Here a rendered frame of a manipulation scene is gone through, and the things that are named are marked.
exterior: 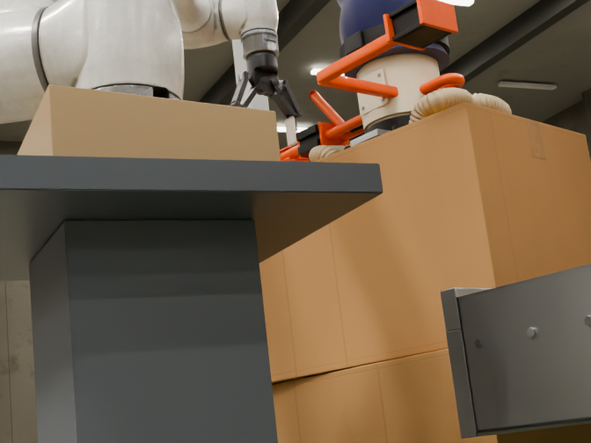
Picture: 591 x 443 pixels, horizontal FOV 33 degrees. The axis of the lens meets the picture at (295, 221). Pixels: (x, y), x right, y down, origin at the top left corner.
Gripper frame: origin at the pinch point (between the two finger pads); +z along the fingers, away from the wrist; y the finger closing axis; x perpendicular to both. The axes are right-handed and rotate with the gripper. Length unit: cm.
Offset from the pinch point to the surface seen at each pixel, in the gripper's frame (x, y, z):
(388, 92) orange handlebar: -47.2, -8.3, 7.0
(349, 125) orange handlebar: -29.0, -1.9, 6.8
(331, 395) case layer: -34, -20, 64
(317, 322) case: -33, -21, 50
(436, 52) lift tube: -52, 3, -2
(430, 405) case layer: -58, -21, 68
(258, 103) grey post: 226, 183, -116
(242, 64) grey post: 230, 178, -140
